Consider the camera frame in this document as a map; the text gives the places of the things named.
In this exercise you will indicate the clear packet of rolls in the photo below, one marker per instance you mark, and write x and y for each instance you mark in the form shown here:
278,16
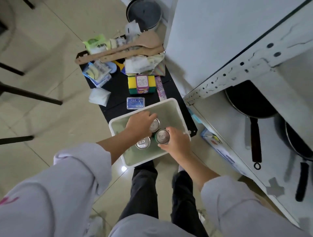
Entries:
117,42

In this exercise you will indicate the yellow plastic scraper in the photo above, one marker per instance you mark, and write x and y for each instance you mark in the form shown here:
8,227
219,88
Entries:
120,66

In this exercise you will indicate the person's right leg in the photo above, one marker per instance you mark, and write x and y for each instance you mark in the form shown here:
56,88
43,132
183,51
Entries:
183,195

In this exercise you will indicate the person's right thumb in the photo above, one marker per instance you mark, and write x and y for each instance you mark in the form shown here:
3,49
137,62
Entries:
164,146

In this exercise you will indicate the colourful striped cloth packet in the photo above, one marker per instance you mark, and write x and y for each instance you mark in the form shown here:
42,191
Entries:
158,65

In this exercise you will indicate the person's right forearm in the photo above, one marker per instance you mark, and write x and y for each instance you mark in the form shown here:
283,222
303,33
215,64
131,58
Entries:
200,172

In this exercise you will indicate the clear plastic packet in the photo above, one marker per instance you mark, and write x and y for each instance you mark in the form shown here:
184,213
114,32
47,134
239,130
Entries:
133,28

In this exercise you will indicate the person's left thumb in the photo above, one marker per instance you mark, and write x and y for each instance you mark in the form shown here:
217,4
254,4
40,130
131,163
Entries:
149,133

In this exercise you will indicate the green wipes packet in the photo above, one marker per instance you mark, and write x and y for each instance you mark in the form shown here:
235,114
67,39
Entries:
96,44

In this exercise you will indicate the white plastic bin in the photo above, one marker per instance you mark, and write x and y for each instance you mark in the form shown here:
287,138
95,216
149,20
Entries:
176,109

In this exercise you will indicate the pink toothbrush pack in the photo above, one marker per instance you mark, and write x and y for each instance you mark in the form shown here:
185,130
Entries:
161,89

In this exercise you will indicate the wooden spatula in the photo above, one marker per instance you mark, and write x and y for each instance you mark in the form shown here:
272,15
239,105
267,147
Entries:
137,53

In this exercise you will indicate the person's white top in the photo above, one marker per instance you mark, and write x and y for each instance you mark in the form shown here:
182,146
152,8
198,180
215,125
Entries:
61,207

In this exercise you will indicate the black frying pan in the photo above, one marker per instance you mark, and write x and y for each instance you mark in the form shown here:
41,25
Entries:
247,100
299,144

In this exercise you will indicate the person's right hand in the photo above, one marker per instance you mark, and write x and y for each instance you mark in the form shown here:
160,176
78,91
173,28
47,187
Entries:
179,146

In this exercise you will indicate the blue floss pick box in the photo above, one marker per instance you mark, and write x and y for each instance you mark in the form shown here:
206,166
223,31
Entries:
135,103

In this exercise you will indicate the wooden rice spoon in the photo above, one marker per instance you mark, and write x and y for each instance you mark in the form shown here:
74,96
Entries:
146,40

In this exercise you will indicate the white bagged packet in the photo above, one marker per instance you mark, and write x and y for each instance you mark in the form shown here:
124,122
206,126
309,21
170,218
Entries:
135,64

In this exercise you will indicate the steel pot with lid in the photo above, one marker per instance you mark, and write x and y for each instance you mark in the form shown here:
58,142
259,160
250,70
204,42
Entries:
144,12

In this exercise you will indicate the white soft packet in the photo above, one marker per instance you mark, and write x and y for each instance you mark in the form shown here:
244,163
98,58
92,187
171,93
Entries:
99,97

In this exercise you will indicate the person's left forearm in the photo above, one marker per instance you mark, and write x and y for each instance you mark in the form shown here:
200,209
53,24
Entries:
111,151

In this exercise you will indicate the blue printed carton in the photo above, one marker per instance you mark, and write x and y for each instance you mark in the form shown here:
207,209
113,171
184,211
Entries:
220,146

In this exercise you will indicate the person's leg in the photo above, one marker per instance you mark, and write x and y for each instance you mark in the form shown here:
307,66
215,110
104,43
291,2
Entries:
141,190
183,195

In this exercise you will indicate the blue round lid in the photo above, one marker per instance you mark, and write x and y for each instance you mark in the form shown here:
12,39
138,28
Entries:
113,67

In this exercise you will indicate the green drink can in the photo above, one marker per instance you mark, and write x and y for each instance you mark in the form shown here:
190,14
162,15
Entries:
162,136

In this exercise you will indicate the grey tape patch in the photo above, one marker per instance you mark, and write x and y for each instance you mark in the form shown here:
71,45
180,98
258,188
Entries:
275,186

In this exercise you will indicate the white metal shelf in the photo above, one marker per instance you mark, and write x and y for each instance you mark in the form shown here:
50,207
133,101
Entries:
220,36

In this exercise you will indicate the person's left hand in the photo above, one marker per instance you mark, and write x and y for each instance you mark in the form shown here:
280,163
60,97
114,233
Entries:
138,125

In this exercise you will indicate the person's left leg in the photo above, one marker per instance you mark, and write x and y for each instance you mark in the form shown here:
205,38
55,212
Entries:
141,190

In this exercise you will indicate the black low table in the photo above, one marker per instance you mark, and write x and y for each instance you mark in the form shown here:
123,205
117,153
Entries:
117,95

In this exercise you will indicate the person's white shoe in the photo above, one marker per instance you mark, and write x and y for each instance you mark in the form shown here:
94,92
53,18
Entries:
181,168

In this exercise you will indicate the yellow green sponge pack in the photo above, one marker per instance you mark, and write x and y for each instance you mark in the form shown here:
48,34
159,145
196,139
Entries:
141,84

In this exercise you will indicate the silver-top drink can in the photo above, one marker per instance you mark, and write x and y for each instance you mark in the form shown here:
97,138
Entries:
143,142
155,125

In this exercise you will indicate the black chair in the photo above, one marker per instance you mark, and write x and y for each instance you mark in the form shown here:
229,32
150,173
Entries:
29,94

